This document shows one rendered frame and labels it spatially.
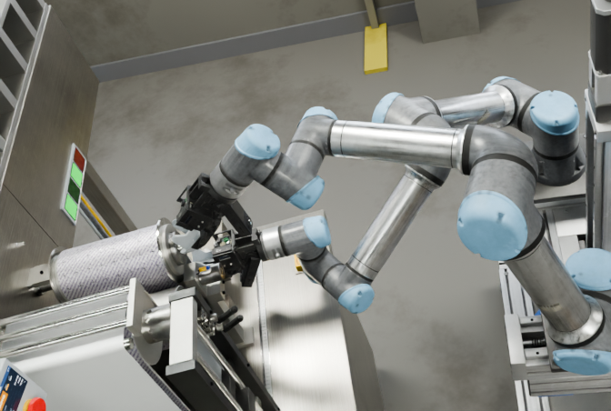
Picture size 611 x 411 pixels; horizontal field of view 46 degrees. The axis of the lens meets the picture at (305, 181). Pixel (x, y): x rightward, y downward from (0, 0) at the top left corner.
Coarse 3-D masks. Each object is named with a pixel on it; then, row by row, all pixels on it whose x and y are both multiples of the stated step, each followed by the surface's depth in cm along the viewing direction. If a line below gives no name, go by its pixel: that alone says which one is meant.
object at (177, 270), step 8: (168, 224) 157; (168, 232) 156; (168, 248) 153; (168, 256) 152; (56, 264) 156; (168, 264) 152; (56, 272) 155; (176, 272) 154; (56, 280) 155; (64, 296) 156
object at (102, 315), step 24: (120, 288) 126; (144, 288) 129; (48, 312) 127; (72, 312) 128; (96, 312) 124; (120, 312) 125; (0, 336) 126; (24, 336) 126; (48, 336) 126; (72, 336) 122; (96, 336) 123
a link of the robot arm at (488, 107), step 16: (496, 80) 195; (512, 80) 195; (400, 96) 170; (464, 96) 182; (480, 96) 184; (496, 96) 187; (512, 96) 187; (528, 96) 188; (384, 112) 168; (400, 112) 166; (416, 112) 164; (432, 112) 166; (448, 112) 175; (464, 112) 178; (480, 112) 181; (496, 112) 185; (512, 112) 187
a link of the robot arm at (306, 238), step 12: (288, 228) 166; (300, 228) 165; (312, 228) 164; (324, 228) 164; (288, 240) 165; (300, 240) 164; (312, 240) 164; (324, 240) 164; (288, 252) 166; (300, 252) 167; (312, 252) 167
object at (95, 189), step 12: (84, 180) 245; (96, 180) 249; (84, 192) 249; (96, 192) 250; (108, 192) 256; (96, 204) 254; (108, 204) 254; (108, 216) 259; (120, 216) 260; (120, 228) 264; (132, 228) 268
